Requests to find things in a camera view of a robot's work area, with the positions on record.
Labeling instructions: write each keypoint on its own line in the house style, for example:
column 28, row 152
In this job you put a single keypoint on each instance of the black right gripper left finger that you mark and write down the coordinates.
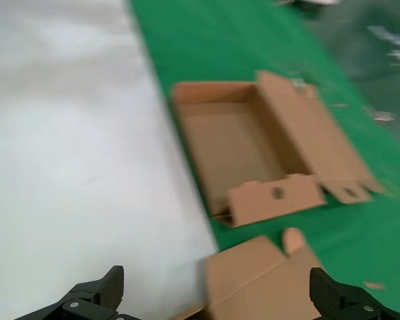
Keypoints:
column 110, row 286

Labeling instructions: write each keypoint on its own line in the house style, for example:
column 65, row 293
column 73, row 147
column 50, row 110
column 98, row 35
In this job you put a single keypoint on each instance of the crumpled clear tape residue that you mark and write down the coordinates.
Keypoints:
column 298, row 84

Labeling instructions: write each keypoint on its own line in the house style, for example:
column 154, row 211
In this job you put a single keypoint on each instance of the small metal clamp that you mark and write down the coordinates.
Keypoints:
column 383, row 115

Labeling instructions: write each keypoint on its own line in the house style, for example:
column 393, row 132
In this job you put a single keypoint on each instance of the tan cardboard scrap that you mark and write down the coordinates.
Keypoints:
column 375, row 285

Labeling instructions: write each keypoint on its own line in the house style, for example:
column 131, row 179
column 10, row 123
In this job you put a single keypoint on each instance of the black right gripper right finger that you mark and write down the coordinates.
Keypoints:
column 323, row 290

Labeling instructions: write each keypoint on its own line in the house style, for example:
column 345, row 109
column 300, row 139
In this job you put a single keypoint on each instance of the open cardboard box centre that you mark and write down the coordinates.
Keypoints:
column 226, row 146

